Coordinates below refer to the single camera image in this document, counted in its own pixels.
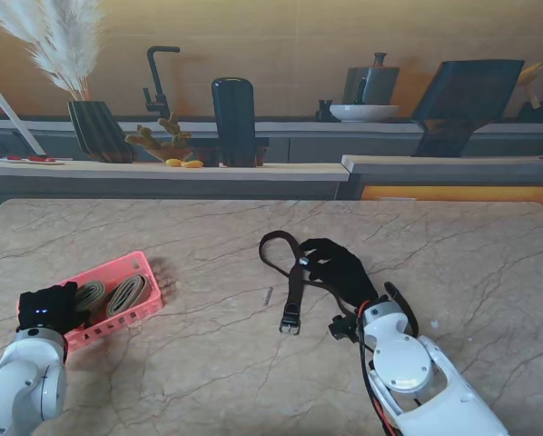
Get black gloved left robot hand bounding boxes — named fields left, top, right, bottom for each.
left=15, top=281, right=92, bottom=336

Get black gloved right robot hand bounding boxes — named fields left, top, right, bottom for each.
left=298, top=237, right=380, bottom=315

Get long beige woven belt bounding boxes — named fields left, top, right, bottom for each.
left=74, top=280, right=108, bottom=315

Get black leather belt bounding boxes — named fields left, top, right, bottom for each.
left=258, top=230, right=420, bottom=338

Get pink plastic storage basket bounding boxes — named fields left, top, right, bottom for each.
left=55, top=250, right=164, bottom=354

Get grey counter with orange light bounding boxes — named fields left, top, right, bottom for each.
left=341, top=154, right=543, bottom=202

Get plate with red slices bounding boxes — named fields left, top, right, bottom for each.
left=0, top=154, right=67, bottom=165

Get grey back cabinet counter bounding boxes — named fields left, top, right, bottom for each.
left=0, top=115, right=543, bottom=164

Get small black bottles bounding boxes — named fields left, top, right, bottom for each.
left=315, top=98, right=335, bottom=123

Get white shallow bowl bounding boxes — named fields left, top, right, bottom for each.
left=329, top=104, right=400, bottom=124

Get dark ribbed vase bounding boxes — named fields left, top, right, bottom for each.
left=66, top=100, right=136, bottom=164

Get white leaning slat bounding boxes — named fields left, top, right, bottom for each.
left=0, top=92, right=48, bottom=156

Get grey jug with lid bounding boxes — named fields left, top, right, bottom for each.
left=342, top=52, right=401, bottom=106

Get dark slanted board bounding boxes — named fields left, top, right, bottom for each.
left=410, top=58, right=526, bottom=159

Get cactus plant in bowl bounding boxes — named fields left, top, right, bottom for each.
left=124, top=112, right=193, bottom=163

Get white pampas grass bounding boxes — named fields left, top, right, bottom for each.
left=0, top=0, right=104, bottom=102

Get black kitchen faucet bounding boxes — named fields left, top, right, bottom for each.
left=143, top=45, right=182, bottom=120

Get yellow wooden utensil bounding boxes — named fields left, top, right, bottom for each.
left=516, top=61, right=543, bottom=110

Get right arm red black cables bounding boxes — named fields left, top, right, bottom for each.
left=353, top=299, right=400, bottom=436

